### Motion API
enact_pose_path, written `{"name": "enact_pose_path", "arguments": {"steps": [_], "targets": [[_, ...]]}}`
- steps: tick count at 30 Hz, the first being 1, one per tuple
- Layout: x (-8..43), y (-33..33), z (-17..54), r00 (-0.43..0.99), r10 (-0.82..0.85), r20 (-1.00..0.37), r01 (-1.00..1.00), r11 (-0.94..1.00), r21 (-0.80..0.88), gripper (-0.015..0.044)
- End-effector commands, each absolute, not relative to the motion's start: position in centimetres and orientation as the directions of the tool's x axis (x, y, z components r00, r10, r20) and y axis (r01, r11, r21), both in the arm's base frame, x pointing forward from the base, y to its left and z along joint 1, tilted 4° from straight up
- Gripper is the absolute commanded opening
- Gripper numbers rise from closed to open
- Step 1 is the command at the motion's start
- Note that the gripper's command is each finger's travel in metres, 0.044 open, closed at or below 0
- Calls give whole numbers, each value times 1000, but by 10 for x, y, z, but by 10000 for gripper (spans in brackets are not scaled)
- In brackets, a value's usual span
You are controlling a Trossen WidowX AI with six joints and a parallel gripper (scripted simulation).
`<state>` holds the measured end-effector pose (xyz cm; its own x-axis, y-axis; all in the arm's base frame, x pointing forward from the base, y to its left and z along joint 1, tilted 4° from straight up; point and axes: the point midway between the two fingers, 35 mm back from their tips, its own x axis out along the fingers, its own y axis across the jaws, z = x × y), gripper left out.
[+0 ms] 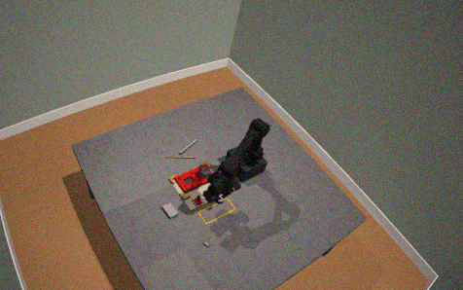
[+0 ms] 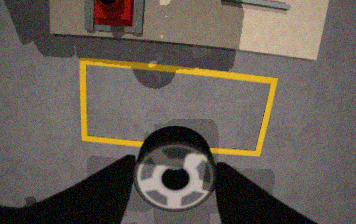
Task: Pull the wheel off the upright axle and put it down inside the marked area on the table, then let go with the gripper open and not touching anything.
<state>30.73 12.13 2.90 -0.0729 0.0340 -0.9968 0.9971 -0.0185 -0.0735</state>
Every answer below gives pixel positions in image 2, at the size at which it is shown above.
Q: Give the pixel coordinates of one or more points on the yellow rectangular outline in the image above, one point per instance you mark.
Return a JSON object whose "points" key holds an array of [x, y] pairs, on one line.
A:
{"points": [[177, 69]]}

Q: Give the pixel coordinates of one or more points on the black tyre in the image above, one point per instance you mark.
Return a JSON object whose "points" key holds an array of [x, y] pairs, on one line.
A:
{"points": [[175, 190]]}

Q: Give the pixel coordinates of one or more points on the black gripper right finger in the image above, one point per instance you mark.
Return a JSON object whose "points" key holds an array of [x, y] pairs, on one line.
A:
{"points": [[240, 201]]}

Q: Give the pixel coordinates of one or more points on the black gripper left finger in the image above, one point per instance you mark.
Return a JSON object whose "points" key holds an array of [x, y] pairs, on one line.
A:
{"points": [[101, 198]]}

